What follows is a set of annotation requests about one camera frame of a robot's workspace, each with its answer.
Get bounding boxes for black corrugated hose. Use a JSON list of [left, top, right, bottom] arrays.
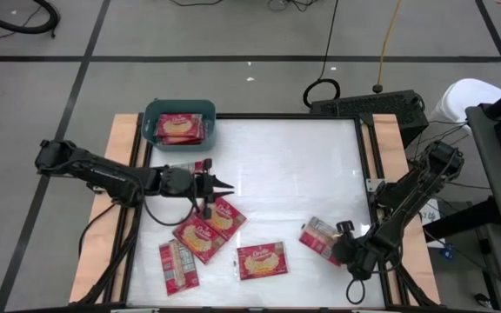
[[0, 0, 62, 39]]

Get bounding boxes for yellow hanging cable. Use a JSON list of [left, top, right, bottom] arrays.
[[374, 0, 404, 95]]

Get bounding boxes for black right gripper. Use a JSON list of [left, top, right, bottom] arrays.
[[331, 220, 376, 280]]

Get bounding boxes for red Orville popcorn bag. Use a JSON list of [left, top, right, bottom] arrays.
[[171, 213, 228, 265], [197, 196, 248, 241], [298, 216, 347, 267], [236, 241, 289, 281], [157, 113, 204, 139], [158, 116, 208, 146], [168, 159, 206, 175], [158, 238, 201, 296]]

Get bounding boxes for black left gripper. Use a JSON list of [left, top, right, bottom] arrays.
[[158, 158, 235, 221]]

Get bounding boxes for black hanging cable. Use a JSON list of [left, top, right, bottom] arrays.
[[302, 0, 342, 109]]

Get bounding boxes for black computer case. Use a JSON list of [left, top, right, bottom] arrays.
[[309, 90, 430, 149]]

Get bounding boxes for teal plastic basket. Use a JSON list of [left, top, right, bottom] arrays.
[[140, 98, 217, 152]]

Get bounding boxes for white paper sheet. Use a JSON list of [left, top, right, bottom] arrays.
[[417, 208, 441, 227]]

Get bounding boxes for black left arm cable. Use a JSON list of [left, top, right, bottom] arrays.
[[77, 200, 119, 258]]

